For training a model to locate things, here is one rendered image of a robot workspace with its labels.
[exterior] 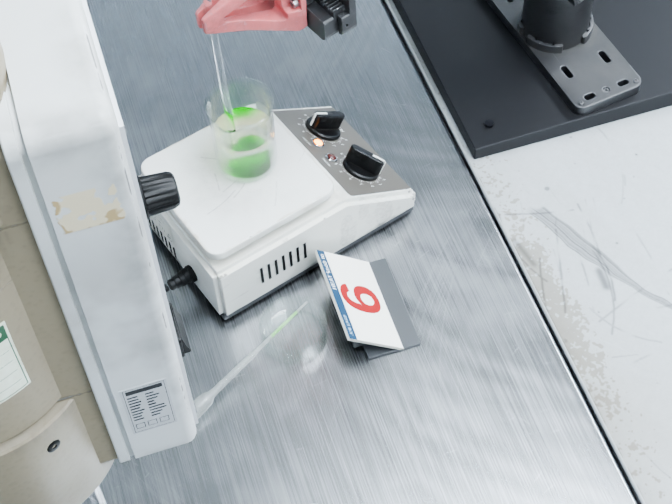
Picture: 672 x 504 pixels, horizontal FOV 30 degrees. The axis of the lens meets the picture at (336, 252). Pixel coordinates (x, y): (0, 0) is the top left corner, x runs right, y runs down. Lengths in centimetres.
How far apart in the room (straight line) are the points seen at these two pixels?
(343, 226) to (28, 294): 63
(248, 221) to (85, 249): 59
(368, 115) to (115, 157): 80
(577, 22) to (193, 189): 39
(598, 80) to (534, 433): 35
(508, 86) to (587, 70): 7
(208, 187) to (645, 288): 37
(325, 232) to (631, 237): 27
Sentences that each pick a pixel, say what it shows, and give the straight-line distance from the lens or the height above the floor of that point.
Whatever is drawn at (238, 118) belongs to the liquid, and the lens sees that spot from 101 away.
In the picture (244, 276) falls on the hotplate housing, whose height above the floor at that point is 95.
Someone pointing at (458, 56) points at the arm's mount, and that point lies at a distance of 120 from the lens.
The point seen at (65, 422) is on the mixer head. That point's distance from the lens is 49.
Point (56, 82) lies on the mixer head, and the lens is 38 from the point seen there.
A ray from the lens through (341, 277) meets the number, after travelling 102.
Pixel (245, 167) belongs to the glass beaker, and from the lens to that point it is 99.
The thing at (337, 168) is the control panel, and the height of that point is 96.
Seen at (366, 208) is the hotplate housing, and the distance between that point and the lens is 104.
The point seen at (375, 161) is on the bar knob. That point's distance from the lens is 105.
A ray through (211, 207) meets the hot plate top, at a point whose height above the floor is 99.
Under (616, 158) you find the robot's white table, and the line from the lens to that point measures 115.
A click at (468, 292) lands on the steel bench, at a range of 105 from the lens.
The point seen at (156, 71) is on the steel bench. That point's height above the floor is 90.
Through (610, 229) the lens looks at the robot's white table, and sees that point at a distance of 110.
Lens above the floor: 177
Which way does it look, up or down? 54 degrees down
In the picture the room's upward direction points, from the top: 3 degrees counter-clockwise
